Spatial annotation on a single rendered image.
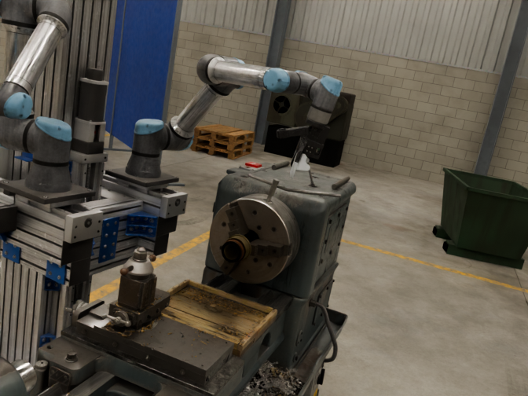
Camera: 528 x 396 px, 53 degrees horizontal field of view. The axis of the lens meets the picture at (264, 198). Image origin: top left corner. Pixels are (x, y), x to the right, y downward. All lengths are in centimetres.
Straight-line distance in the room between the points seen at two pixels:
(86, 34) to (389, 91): 1005
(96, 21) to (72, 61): 18
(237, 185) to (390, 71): 993
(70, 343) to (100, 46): 117
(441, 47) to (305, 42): 289
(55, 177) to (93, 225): 20
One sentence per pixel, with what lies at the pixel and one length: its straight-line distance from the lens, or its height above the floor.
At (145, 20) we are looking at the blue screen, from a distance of 775.
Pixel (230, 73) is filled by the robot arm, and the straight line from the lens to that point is 189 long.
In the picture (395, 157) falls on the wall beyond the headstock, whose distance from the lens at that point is 1186.
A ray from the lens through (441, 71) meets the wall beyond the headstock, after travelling 1177.
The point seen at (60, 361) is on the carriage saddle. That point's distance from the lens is 145.
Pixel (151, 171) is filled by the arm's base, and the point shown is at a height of 119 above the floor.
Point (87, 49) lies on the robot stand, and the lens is 217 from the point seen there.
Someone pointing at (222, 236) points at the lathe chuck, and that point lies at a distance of 194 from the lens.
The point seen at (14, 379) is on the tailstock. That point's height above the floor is 113.
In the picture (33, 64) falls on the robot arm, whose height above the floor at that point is 158.
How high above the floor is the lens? 169
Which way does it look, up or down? 14 degrees down
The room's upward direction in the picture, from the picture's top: 11 degrees clockwise
